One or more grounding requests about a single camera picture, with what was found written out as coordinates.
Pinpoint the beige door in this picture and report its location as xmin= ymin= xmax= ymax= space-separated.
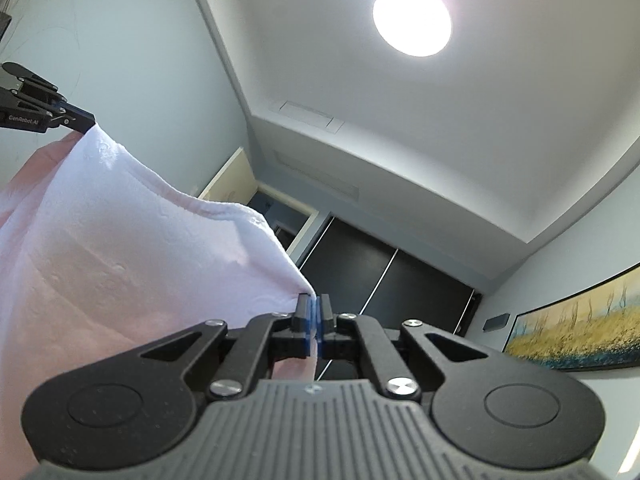
xmin=197 ymin=146 xmax=258 ymax=206

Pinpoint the round ceiling lamp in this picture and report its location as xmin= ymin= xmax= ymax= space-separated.
xmin=372 ymin=0 xmax=453 ymax=58

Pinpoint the framed yellow landscape painting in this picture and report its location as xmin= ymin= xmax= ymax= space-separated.
xmin=502 ymin=265 xmax=640 ymax=373

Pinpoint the white door frame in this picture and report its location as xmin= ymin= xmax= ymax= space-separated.
xmin=257 ymin=182 xmax=321 ymax=267

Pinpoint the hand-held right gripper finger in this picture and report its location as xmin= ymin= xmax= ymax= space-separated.
xmin=319 ymin=294 xmax=489 ymax=400
xmin=140 ymin=294 xmax=318 ymax=400

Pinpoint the black sliding wardrobe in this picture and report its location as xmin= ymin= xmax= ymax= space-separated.
xmin=297 ymin=215 xmax=481 ymax=381

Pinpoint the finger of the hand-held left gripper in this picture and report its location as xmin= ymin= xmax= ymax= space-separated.
xmin=2 ymin=62 xmax=66 ymax=106
xmin=47 ymin=101 xmax=96 ymax=135

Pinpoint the light pink embossed garment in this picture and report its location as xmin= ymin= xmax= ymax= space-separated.
xmin=0 ymin=122 xmax=321 ymax=480

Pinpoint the white ceiling access panel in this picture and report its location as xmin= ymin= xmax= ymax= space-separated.
xmin=270 ymin=101 xmax=346 ymax=133

